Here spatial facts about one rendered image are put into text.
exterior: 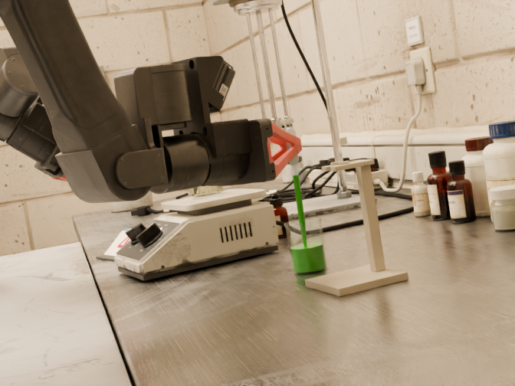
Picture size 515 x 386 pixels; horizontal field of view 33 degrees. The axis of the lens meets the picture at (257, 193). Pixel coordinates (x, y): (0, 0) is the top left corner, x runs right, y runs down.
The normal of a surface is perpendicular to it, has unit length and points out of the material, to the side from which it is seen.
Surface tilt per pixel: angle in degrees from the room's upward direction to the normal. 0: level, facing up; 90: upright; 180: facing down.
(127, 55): 90
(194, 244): 90
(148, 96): 90
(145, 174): 90
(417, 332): 0
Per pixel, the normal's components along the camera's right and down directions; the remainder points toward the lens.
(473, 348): -0.15, -0.98
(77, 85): 0.60, -0.08
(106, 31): 0.23, 0.04
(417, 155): -0.96, 0.17
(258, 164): -0.73, 0.15
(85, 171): -0.64, 0.47
